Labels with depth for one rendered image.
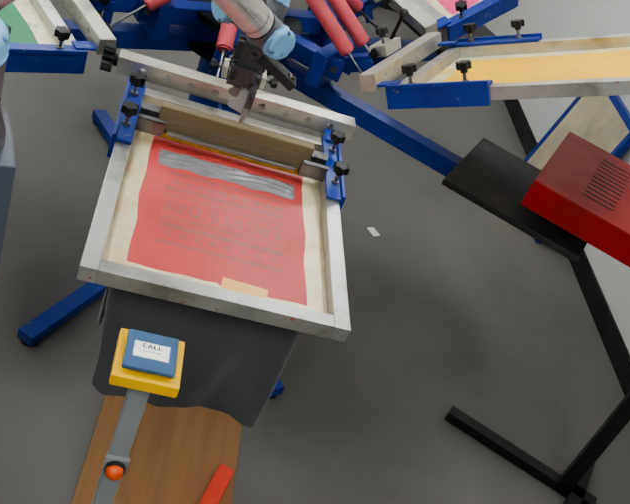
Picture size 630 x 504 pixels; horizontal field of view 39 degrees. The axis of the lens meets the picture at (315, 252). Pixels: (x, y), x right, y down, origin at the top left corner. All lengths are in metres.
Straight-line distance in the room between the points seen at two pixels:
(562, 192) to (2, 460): 1.76
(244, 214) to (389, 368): 1.42
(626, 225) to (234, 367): 1.18
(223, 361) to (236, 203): 0.39
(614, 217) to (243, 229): 1.09
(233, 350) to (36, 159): 1.95
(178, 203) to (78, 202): 1.55
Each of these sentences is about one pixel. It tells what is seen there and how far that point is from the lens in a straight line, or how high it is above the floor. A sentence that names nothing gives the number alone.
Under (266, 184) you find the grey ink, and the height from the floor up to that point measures 0.96.
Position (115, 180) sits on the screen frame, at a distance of 2.10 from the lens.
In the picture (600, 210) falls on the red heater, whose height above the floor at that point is 1.11.
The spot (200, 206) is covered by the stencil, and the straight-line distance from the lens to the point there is 2.16.
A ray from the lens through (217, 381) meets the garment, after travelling 2.19.
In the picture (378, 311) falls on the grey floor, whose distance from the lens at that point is 3.67.
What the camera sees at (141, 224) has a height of 0.96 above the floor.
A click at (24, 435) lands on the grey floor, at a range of 2.81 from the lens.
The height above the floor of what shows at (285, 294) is 0.96.
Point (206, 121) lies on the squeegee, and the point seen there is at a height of 1.05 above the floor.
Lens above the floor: 2.19
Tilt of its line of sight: 35 degrees down
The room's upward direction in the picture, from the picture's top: 24 degrees clockwise
